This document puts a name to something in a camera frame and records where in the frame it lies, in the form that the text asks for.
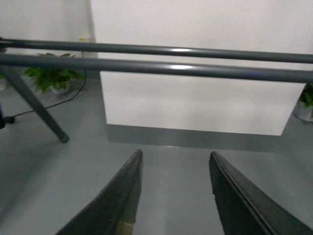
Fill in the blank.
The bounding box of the left potted green plant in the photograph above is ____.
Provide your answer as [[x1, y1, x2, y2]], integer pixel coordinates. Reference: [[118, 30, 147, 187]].
[[24, 67, 84, 94]]

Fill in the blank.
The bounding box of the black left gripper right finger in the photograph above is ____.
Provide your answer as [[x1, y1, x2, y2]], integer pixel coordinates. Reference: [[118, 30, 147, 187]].
[[209, 151, 313, 235]]

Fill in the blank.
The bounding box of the grey clothes rack upper bar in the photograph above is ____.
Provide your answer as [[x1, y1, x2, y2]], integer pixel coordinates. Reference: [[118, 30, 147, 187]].
[[0, 38, 313, 64]]

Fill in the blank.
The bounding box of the potted green plant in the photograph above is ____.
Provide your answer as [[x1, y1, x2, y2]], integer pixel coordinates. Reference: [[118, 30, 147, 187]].
[[293, 84, 313, 122], [24, 67, 84, 94]]

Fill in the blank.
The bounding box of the black power cable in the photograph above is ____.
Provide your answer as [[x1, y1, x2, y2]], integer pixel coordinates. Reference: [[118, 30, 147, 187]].
[[4, 70, 87, 124]]

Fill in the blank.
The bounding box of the grey clothes rack bar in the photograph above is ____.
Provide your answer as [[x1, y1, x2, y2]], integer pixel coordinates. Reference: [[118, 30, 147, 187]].
[[0, 53, 313, 83], [0, 38, 313, 64]]

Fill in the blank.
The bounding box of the grey clothes rack lower bar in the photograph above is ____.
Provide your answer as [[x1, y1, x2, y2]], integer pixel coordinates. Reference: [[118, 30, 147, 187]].
[[0, 53, 313, 83]]

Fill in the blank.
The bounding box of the grey clothes rack leg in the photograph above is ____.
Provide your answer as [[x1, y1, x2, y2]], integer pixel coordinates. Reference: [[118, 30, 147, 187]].
[[0, 65, 69, 143]]

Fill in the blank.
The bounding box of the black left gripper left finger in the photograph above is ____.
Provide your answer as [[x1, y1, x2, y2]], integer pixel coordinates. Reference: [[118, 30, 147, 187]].
[[57, 149, 143, 235]]

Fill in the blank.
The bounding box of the right potted green plant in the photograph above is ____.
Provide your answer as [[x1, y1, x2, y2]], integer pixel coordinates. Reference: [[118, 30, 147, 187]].
[[293, 84, 313, 122]]

